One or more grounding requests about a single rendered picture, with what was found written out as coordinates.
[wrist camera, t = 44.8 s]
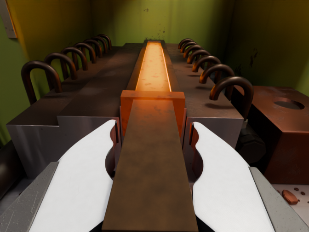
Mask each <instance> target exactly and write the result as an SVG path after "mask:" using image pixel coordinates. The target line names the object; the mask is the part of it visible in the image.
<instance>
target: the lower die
mask: <svg viewBox="0 0 309 232"><path fill-rule="evenodd" d="M148 41H161V45H162V50H163V54H164V59H165V63H166V69H167V73H168V78H169V83H170V87H171V92H184V95H185V107H184V114H183V125H182V133H181V137H180V141H181V146H182V150H183V156H184V161H185V166H186V170H187V175H188V180H189V183H195V182H196V180H197V178H196V176H195V174H194V172H193V170H192V163H193V157H194V151H193V149H192V147H191V145H189V130H190V123H191V122H198V123H201V124H202V125H203V126H205V127H206V128H207V129H209V130H210V131H211V132H213V133H214V134H216V135H217V136H218V137H219V138H221V139H222V140H223V141H225V142H226V143H227V144H228V145H230V146H231V147H232V148H233V149H234V150H235V147H236V143H237V140H238V137H239V134H240V130H241V127H242V124H243V121H244V118H243V117H242V115H241V114H240V113H239V112H238V111H237V109H236V108H235V107H234V106H233V105H232V104H231V103H230V101H229V100H228V99H227V98H226V97H225V95H224V94H223V93H222V92H220V94H219V97H218V100H215V101H214V100H210V99H209V96H210V93H211V90H212V89H213V87H214V86H215V83H214V82H213V81H212V80H211V79H210V77H208V78H207V81H206V84H201V83H199V80H200V76H201V74H202V72H203V71H204V70H203V69H202V68H201V67H199V70H198V72H196V73H195V72H192V69H193V66H194V64H195V62H196V61H195V60H194V59H193V62H192V64H187V61H188V58H189V56H190V54H188V58H183V55H184V53H180V50H181V49H178V45H179V44H173V43H165V41H164V40H144V42H143V43H125V45H124V46H112V50H109V48H107V49H108V53H104V51H103V52H102V54H103V58H99V57H98V55H97V56H96V64H92V61H90V62H88V63H87V65H88V70H86V71H84V70H83V68H80V69H79V70H78V71H76V72H77V78H78V79H77V80H71V76H70V77H68V78H67V79H66V80H64V81H63V82H62V83H61V84H62V88H63V92H62V93H55V89H52V90H51V91H50V92H48V93H47V94H46V95H44V96H43V97H42V98H40V99H39V100H38V101H36V102H35V103H34V104H32V105H31V106H30V107H28V108H27V109H26V110H24V111H23V112H22V113H20V114H19V115H18V116H16V117H15V118H14V119H12V120H11V121H10V122H8V123H7V124H6V128H7V130H8V132H9V135H10V137H11V139H12V141H13V144H14V146H15V148H16V151H17V153H18V156H19V158H20V160H21V163H22V165H23V168H24V170H25V172H26V175H27V177H28V179H32V180H34V179H35V178H36V177H37V176H38V175H39V174H40V173H41V172H42V171H43V170H44V169H45V168H46V167H47V166H48V165H49V164H50V163H51V162H57V161H58V160H59V159H60V158H61V157H62V156H63V155H64V154H65V153H66V152H67V151H68V150H69V149H70V148H71V147H72V146H73V145H75V144H76V143H77V142H78V141H80V140H81V139H82V138H84V137H85V136H87V135H88V134H90V133H91V132H93V131H94V130H96V129H97V128H99V127H100V126H102V125H103V124H104V123H106V122H107V121H109V120H116V121H118V131H119V142H118V143H117V144H116V146H115V148H114V157H115V168H114V171H116V168H117V164H118V160H119V156H120V151H121V147H122V143H123V139H124V136H123V130H122V116H121V101H120V97H121V94H122V91H123V90H131V91H135V90H136V88H137V83H138V79H139V75H140V71H141V67H142V63H143V58H144V55H145V51H146V47H147V43H148Z"/></svg>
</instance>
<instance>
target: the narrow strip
mask: <svg viewBox="0 0 309 232"><path fill-rule="evenodd" d="M0 15H1V18H2V21H3V24H4V27H5V30H6V33H7V36H8V38H18V35H17V32H16V29H15V25H14V22H13V19H12V16H11V12H10V9H9V6H8V3H7V0H0Z"/></svg>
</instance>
